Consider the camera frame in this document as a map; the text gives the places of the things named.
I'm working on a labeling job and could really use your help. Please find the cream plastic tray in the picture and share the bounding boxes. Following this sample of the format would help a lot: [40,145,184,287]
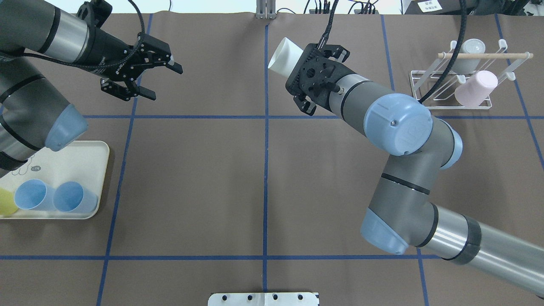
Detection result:
[1,141,110,220]

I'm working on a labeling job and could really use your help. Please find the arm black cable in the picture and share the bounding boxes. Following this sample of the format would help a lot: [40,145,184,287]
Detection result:
[317,0,468,105]
[21,0,147,73]

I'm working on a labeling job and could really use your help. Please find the blue plastic cup near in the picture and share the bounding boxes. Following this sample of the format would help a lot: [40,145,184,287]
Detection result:
[14,179,56,211]

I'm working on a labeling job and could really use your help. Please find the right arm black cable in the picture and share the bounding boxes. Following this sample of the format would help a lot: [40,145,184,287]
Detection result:
[317,0,468,105]

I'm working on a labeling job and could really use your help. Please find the cream white plastic cup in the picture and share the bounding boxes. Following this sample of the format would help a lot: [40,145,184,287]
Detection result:
[268,37,303,78]

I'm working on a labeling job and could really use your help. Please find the white wire cup rack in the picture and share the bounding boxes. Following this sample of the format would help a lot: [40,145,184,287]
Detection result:
[424,39,534,110]

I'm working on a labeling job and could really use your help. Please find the blue plastic cup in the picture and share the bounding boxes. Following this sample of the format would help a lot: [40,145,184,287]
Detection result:
[53,181,98,214]
[14,179,56,211]

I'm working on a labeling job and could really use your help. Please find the grey plastic cup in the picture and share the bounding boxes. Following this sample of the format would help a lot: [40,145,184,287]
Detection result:
[450,38,486,75]

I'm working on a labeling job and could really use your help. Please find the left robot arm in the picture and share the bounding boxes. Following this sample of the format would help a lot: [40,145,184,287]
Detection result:
[0,0,183,176]

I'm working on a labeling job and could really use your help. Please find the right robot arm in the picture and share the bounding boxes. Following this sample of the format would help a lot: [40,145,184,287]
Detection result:
[268,39,544,298]

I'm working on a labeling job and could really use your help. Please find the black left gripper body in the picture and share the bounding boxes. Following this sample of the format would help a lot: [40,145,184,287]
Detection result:
[83,25,144,79]

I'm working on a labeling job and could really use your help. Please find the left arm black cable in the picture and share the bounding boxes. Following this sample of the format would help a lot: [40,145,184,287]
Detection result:
[21,0,147,73]

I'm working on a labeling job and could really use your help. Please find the white camera mast base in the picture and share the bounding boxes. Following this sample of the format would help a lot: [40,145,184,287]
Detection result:
[207,292,320,306]

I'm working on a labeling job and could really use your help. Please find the blue plastic cup far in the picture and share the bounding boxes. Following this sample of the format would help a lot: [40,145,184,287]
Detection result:
[53,181,98,214]

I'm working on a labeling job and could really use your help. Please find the yellow plastic cup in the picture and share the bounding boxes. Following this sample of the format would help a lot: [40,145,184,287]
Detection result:
[0,188,19,216]

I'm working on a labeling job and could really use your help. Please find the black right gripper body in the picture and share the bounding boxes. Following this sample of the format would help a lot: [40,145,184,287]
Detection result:
[285,43,362,112]

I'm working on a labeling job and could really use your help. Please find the pink plastic cup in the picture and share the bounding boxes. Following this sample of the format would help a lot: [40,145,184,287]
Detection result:
[454,71,498,107]

